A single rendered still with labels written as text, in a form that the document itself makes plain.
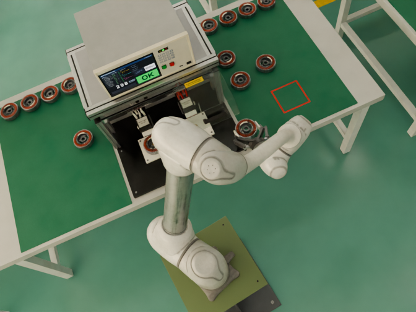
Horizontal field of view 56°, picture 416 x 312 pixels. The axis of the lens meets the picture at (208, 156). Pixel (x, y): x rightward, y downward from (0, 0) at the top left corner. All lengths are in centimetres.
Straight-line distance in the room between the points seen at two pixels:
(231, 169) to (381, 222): 175
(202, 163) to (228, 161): 8
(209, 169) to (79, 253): 191
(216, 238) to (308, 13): 145
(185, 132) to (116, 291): 174
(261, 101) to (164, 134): 103
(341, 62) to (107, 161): 141
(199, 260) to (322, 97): 112
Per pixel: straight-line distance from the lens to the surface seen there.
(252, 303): 259
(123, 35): 185
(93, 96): 196
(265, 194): 275
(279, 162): 168
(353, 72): 234
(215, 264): 162
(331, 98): 222
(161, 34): 179
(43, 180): 232
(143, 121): 203
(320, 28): 251
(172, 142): 123
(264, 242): 266
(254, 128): 200
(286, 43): 242
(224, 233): 191
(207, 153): 117
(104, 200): 211
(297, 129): 166
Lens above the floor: 260
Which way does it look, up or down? 64 degrees down
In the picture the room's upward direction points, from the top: 18 degrees counter-clockwise
